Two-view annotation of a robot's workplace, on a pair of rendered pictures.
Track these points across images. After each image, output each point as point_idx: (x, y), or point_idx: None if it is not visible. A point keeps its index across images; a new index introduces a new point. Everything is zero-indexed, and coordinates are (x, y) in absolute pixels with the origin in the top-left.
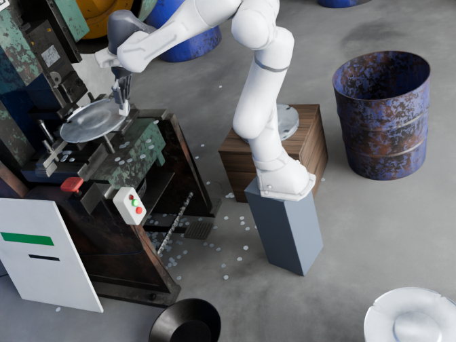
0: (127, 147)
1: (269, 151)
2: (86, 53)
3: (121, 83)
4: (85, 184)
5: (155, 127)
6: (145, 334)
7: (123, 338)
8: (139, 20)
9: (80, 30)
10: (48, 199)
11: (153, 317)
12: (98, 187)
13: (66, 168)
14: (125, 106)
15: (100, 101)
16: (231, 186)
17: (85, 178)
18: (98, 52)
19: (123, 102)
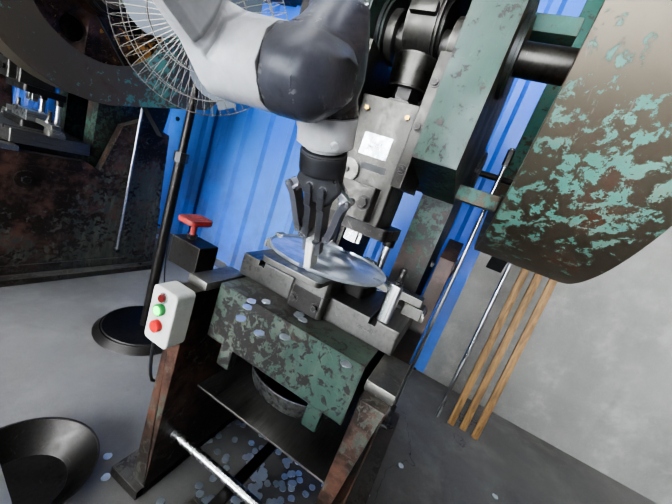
0: (289, 317)
1: None
2: (474, 246)
3: (302, 186)
4: (206, 245)
5: (350, 376)
6: (106, 432)
7: (129, 409)
8: (327, 11)
9: (437, 151)
10: None
11: (124, 447)
12: (216, 275)
13: (266, 252)
14: (305, 248)
15: (384, 276)
16: None
17: (245, 269)
18: None
19: (302, 231)
